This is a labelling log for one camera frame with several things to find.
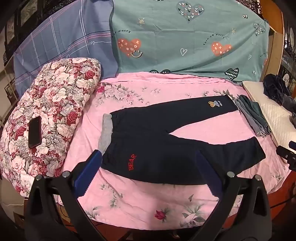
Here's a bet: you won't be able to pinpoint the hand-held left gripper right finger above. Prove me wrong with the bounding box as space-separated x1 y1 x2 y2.
192 150 272 241

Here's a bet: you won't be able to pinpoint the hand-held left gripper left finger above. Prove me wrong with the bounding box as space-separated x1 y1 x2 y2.
24 149 103 241

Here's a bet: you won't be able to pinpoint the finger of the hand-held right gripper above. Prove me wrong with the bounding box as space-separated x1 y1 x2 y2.
276 146 291 160

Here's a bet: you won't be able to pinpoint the navy pants with grey waistband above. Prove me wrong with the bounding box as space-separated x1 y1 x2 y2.
98 95 266 186

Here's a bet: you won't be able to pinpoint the white quilted pillow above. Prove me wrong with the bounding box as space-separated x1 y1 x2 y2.
242 80 296 153

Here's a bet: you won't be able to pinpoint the folded grey green clothes stack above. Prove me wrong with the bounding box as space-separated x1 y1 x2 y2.
233 95 272 138

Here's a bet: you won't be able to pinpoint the dark clothes pile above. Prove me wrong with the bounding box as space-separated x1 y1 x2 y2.
262 74 296 112

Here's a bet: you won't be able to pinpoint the black smartphone in red case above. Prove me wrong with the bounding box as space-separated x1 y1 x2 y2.
28 116 42 149

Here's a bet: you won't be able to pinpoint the pink floral bed sheet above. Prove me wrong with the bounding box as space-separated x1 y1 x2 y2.
53 72 292 231

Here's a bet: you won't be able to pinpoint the red floral quilt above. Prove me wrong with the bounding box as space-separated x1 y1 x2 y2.
0 57 102 197

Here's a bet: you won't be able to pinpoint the dark display shelf with plates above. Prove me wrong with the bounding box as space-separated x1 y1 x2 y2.
280 14 296 93

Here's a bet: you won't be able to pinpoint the teal heart printed cloth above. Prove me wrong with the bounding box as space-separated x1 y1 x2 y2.
109 0 270 82

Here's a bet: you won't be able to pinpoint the blue plaid cloth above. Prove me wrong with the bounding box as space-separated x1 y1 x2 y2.
13 0 118 92

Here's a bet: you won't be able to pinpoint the dark carved headboard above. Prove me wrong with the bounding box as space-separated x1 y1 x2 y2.
236 0 264 19

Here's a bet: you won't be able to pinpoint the dark wooden lattice shelf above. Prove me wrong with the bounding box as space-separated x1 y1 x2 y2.
0 0 53 130

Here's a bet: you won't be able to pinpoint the wooden bed frame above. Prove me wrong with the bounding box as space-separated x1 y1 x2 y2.
259 0 285 82

